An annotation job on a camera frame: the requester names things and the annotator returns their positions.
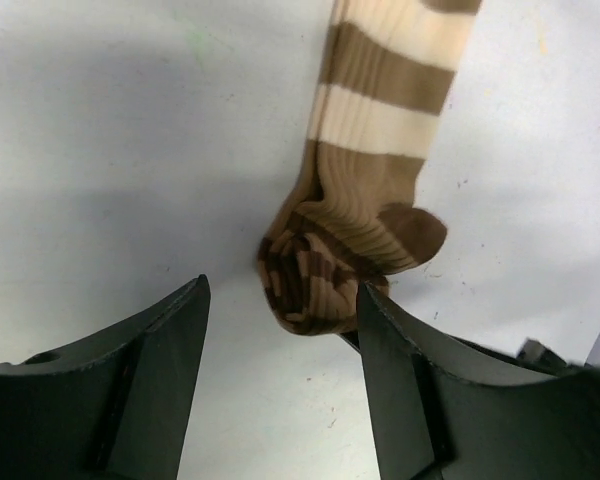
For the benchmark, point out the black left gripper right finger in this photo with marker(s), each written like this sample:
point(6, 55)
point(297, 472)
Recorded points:
point(477, 426)

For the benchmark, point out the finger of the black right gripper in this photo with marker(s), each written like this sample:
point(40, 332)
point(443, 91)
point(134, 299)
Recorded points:
point(434, 352)

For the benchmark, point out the brown striped sock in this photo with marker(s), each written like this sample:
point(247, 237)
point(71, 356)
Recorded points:
point(386, 72)

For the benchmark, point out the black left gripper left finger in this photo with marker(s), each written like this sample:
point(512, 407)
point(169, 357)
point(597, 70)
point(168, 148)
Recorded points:
point(113, 405)

